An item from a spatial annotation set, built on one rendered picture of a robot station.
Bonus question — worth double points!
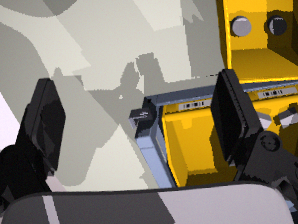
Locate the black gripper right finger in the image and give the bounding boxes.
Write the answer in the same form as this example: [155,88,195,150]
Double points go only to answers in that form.
[210,69,298,212]

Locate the dark grey metal shelf rack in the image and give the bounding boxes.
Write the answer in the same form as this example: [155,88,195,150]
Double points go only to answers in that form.
[128,79,298,188]

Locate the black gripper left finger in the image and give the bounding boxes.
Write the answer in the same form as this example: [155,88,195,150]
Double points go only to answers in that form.
[0,78,66,218]

